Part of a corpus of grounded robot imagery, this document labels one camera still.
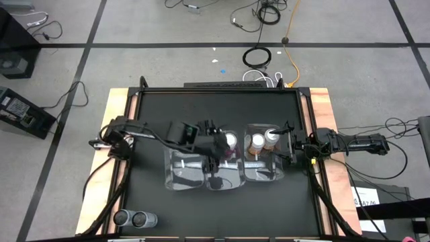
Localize white floor cable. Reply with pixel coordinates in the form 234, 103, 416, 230
242, 69, 284, 88

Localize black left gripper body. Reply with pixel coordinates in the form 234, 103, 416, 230
197, 130, 225, 158

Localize white printed paper label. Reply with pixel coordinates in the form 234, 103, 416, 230
351, 186, 381, 207

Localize white paper sheet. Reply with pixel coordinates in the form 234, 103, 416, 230
359, 219, 387, 234

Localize grey blue soda can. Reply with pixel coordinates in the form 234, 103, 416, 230
113, 208, 135, 227
132, 210, 159, 229

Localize thin black floor cable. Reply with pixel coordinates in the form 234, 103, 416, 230
230, 0, 267, 34
39, 80, 90, 110
26, 19, 64, 41

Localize orange floor cable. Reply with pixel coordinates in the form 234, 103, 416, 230
283, 0, 302, 88

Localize grey metal post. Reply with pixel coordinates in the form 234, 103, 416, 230
417, 116, 430, 169

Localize clear plastic bin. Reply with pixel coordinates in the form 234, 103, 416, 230
243, 123, 286, 182
203, 129, 246, 192
163, 144, 206, 192

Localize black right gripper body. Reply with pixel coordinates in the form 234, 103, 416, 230
290, 130, 316, 164

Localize black flat bar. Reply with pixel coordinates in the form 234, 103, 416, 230
355, 197, 430, 221

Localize black robot arm cables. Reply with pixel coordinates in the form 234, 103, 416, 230
337, 116, 421, 181

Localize black coiled floor cable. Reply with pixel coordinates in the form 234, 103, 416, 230
256, 4, 282, 26
242, 46, 272, 70

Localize dark grey cabinet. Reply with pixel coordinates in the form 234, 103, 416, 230
351, 180, 416, 242

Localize black cabinet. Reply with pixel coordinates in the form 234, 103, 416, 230
0, 6, 42, 80

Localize pink white soda can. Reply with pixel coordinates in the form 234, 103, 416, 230
224, 132, 239, 159

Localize black power strip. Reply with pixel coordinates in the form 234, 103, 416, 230
183, 81, 267, 89

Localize white cable with plug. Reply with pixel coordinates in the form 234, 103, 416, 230
11, 11, 50, 28

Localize black computer box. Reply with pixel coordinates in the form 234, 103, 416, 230
0, 86, 57, 140

